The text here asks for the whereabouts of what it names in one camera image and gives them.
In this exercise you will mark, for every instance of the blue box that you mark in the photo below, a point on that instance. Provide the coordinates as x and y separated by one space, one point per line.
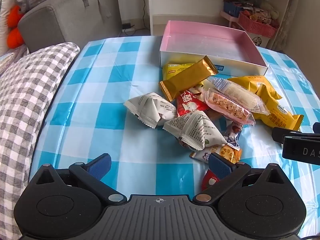
231 9

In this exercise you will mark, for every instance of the patterned small box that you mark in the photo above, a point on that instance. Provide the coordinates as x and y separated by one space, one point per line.
261 17

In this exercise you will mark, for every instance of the grey checked cushion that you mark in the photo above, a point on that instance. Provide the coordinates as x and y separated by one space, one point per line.
27 100

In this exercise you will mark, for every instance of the blue and white small packet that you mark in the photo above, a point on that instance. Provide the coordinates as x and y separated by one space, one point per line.
232 135

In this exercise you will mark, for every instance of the pink plastic basket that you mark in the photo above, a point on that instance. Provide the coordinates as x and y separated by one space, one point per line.
257 27

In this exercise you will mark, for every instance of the gold bar packet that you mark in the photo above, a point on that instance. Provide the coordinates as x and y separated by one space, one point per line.
187 77

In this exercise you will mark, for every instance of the white rice roll packet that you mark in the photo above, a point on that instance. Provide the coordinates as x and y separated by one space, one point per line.
240 93

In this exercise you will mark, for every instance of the white shelf unit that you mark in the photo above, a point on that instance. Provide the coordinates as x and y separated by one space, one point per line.
190 2

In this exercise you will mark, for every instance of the white triangular snack packet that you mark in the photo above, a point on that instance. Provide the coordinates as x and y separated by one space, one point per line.
195 130
150 107

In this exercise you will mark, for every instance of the pink clear cereal bar packet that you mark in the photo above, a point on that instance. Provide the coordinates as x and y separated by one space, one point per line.
227 106

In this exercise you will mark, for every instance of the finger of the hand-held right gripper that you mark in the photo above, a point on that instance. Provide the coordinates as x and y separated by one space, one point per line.
282 133

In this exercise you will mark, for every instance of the grey sofa cushion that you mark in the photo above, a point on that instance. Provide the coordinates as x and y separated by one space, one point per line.
40 27

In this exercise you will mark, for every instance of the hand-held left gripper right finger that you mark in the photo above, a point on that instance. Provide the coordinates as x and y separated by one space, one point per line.
220 165

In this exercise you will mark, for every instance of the orange-yellow snack packet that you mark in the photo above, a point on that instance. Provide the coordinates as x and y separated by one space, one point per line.
277 115
252 83

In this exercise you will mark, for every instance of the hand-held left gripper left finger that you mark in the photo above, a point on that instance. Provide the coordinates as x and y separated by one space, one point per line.
100 165

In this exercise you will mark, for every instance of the pink cardboard box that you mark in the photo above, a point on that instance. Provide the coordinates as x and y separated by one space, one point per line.
200 42

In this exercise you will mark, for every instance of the cracker packet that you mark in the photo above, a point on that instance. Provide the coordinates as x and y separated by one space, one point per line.
225 152

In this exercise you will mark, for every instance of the grey sofa chair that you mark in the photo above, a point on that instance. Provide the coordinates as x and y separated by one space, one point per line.
95 7

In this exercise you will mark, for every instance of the white patterned container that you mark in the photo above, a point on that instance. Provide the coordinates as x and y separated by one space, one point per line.
260 40

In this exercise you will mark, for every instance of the lemon yellow snack packet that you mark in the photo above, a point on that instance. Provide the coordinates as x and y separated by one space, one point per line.
175 68

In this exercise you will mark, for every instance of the pale pink small rack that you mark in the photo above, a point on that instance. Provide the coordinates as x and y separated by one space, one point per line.
228 17

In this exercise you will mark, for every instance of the red snack packet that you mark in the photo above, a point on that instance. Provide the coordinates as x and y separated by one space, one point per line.
210 180
190 103

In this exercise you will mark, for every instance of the blue checked tablecloth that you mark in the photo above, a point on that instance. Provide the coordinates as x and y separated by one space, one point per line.
105 85

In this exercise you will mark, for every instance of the orange plush toy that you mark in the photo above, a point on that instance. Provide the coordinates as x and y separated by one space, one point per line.
14 37

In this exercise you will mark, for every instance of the pale green plush toy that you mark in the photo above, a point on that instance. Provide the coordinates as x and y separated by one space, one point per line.
272 12

